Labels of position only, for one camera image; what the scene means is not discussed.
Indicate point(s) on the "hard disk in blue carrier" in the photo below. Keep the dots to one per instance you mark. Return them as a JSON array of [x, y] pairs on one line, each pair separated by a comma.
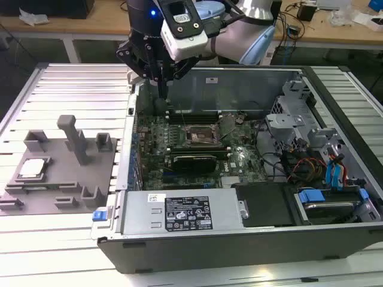
[[311, 195]]

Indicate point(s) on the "blue carton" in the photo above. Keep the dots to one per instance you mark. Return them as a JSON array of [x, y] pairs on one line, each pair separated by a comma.
[[376, 4]]

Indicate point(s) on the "black plastic shroud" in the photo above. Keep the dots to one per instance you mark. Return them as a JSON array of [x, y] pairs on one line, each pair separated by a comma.
[[263, 203]]

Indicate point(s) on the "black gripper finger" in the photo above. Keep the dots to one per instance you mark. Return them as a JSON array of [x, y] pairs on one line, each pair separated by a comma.
[[185, 68], [130, 56]]

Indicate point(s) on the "coin cell battery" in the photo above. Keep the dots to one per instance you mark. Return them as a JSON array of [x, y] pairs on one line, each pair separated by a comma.
[[239, 120]]

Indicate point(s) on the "green motherboard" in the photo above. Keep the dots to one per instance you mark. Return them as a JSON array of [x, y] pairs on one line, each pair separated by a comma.
[[155, 140]]

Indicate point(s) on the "silver drive cage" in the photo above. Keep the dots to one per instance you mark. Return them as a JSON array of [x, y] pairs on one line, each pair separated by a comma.
[[284, 119]]

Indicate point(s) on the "green RAM stick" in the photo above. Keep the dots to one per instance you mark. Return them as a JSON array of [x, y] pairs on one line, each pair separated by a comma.
[[39, 187]]

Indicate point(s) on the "thin metal locking lever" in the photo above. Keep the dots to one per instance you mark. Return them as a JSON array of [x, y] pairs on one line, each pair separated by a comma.
[[183, 118]]

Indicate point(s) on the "white carton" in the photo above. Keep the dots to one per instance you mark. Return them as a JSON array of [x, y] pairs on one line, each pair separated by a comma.
[[369, 22]]

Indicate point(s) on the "clear plastic bag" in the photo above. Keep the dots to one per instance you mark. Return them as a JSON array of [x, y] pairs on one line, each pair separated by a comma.
[[341, 15], [33, 17]]

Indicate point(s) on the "black box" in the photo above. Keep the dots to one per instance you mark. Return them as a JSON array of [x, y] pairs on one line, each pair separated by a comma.
[[45, 7]]

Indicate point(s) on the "white corner bracket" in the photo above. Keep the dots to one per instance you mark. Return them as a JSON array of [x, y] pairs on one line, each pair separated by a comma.
[[131, 78]]

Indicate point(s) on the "wooden desk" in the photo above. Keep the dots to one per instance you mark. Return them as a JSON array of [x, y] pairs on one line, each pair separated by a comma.
[[329, 33], [74, 27]]

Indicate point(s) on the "CPU socket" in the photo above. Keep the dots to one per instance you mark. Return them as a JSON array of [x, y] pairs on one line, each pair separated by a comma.
[[199, 136]]

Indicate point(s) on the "black PC case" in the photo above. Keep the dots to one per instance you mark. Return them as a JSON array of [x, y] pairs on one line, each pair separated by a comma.
[[209, 254]]

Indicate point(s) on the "silver power supply unit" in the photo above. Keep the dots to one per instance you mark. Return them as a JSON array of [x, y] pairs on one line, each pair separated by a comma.
[[143, 215]]

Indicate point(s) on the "blue case latch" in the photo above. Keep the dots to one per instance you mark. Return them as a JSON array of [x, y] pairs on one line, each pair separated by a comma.
[[100, 216]]

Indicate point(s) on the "silver CPU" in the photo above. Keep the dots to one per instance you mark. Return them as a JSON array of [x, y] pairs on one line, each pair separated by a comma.
[[31, 169]]

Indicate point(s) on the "black power adapter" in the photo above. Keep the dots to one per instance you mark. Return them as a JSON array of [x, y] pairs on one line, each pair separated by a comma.
[[305, 12]]

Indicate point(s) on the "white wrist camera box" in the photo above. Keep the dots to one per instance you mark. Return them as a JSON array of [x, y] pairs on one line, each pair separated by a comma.
[[185, 42]]

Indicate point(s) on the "black graphics card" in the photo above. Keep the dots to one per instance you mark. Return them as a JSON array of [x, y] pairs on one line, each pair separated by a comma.
[[194, 163]]

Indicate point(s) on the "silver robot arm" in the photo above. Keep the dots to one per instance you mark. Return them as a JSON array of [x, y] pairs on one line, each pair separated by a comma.
[[230, 42]]

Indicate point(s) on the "grey parts rack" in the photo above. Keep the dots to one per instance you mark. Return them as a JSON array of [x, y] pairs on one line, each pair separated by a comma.
[[60, 176]]

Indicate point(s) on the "black RAM slot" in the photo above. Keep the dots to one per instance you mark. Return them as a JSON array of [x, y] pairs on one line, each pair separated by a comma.
[[197, 148], [199, 155], [203, 115], [203, 120]]

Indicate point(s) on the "silver chipset heatsink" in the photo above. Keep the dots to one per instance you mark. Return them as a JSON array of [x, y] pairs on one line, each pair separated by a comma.
[[229, 181]]

